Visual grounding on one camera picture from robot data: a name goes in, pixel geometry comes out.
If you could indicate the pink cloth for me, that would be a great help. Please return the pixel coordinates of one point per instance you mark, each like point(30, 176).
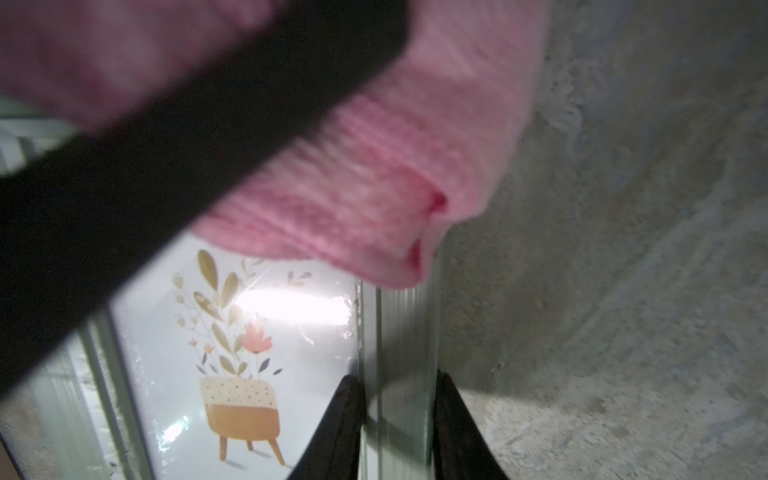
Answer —
point(374, 188)

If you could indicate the green picture frame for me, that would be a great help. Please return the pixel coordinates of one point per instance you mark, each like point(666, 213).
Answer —
point(214, 366)

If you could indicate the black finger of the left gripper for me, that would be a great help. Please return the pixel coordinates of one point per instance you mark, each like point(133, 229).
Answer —
point(83, 219)

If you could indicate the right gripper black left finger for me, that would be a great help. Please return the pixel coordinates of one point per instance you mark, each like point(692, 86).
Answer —
point(333, 452)

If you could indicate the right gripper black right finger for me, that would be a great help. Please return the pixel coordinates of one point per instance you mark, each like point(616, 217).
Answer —
point(459, 450)

